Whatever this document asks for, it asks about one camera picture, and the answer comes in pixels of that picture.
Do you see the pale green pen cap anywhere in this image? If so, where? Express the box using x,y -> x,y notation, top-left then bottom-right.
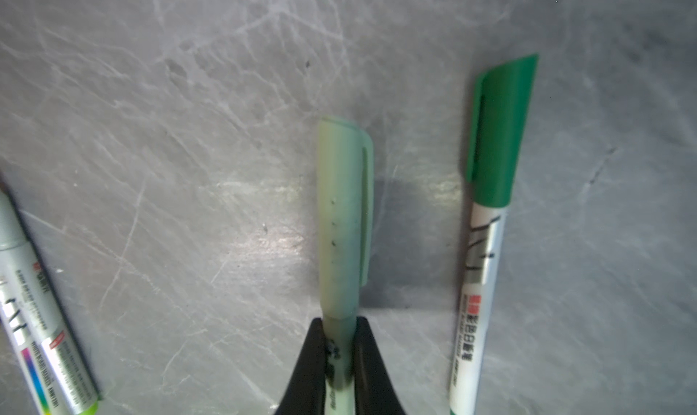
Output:
317,117 -> 374,321

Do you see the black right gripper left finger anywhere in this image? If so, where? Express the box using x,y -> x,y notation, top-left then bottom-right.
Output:
275,318 -> 327,415

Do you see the white pen green tip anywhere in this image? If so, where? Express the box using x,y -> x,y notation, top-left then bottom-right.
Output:
449,54 -> 539,415

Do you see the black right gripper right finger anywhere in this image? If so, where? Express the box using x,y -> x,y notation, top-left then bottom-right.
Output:
352,316 -> 406,415

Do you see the white pen light green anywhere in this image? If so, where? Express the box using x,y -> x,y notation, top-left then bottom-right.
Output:
1,190 -> 99,414

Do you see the light green pen black tip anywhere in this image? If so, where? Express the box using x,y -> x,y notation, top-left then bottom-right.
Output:
322,316 -> 357,415

